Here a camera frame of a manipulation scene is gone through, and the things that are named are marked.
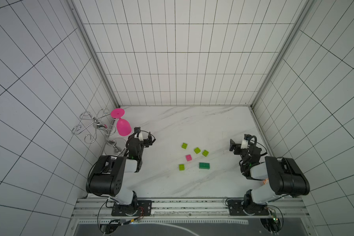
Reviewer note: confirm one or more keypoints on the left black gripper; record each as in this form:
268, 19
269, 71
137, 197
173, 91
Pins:
148, 141

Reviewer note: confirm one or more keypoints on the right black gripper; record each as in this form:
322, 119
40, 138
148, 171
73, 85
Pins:
237, 146

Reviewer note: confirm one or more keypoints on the pink lego brick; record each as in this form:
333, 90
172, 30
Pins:
188, 157

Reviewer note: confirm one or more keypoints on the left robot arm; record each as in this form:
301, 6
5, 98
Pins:
106, 177

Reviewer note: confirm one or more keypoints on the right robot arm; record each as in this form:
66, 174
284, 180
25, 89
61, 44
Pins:
283, 176

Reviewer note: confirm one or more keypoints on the dark green long lego brick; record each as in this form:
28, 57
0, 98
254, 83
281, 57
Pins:
203, 165

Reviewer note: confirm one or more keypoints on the pink plastic wine glass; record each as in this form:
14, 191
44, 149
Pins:
123, 126

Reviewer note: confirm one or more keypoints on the silver wire glass rack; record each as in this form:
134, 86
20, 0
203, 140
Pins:
113, 146

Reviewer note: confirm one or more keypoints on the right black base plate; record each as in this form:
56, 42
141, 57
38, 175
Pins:
237, 208

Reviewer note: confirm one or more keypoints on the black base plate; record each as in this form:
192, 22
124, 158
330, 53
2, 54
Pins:
237, 208
142, 208

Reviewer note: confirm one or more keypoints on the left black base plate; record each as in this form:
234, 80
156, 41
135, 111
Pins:
142, 208

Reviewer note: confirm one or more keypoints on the aluminium mounting rail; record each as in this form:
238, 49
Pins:
184, 208

